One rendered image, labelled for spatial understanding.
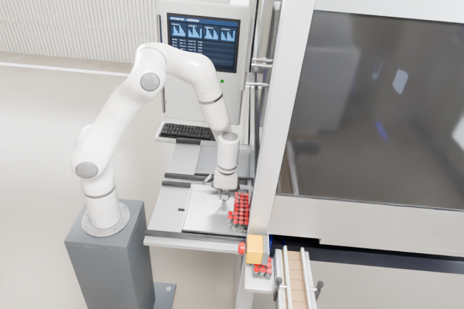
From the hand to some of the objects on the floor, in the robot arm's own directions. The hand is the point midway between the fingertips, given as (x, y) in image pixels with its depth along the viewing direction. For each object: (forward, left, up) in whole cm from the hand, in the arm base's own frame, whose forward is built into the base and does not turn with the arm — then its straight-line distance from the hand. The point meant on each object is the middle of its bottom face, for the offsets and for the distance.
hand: (224, 194), depth 144 cm
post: (+14, -22, -94) cm, 98 cm away
